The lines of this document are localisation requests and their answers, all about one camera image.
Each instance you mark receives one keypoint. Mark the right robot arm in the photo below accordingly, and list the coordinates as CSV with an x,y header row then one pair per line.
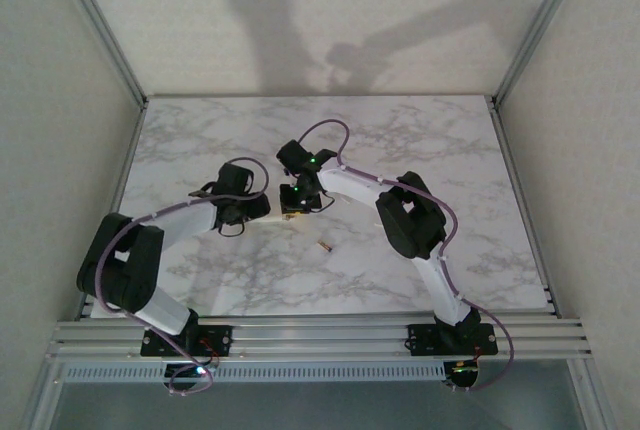
x,y
350,185

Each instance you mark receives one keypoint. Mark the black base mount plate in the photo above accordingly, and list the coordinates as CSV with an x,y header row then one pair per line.
x,y
425,340
220,340

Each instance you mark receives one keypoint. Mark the gold red AAA battery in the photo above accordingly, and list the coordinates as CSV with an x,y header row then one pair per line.
x,y
325,247

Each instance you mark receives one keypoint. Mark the circuit board with LED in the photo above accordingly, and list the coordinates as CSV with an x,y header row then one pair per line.
x,y
197,371
462,370

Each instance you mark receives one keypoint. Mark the aluminium frame leg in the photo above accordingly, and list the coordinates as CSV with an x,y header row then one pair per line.
x,y
42,400
595,400

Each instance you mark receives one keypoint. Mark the aluminium frame post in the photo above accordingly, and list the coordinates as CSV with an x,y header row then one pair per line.
x,y
100,30
542,25

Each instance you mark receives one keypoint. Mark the aluminium mounting rail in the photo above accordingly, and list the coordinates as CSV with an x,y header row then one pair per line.
x,y
320,337

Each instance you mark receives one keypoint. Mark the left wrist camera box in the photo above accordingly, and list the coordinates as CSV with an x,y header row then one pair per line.
x,y
235,177

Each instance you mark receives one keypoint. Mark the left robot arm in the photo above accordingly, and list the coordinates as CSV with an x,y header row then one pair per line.
x,y
180,222

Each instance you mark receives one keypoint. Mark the aluminium table side rail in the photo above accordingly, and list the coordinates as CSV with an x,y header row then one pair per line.
x,y
505,150
131,150

